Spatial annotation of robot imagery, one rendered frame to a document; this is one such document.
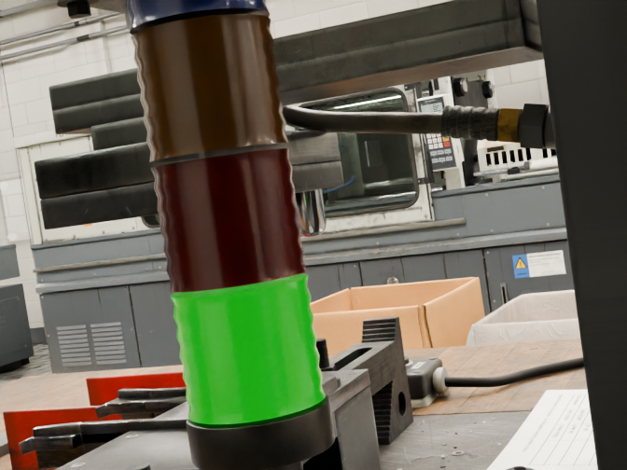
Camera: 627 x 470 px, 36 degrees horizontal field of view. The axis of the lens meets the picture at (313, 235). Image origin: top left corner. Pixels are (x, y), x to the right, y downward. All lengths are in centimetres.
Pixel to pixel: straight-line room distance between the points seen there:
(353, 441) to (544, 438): 19
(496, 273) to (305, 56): 469
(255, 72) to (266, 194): 3
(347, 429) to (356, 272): 483
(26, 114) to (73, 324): 320
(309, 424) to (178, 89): 9
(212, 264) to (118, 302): 603
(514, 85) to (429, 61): 666
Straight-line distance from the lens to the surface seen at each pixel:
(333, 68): 48
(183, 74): 25
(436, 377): 89
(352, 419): 61
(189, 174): 25
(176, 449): 52
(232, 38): 25
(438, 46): 46
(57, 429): 60
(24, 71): 929
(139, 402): 65
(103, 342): 642
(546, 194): 505
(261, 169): 25
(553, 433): 76
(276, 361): 25
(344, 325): 290
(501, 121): 57
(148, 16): 26
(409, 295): 339
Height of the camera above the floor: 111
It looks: 3 degrees down
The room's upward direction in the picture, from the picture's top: 8 degrees counter-clockwise
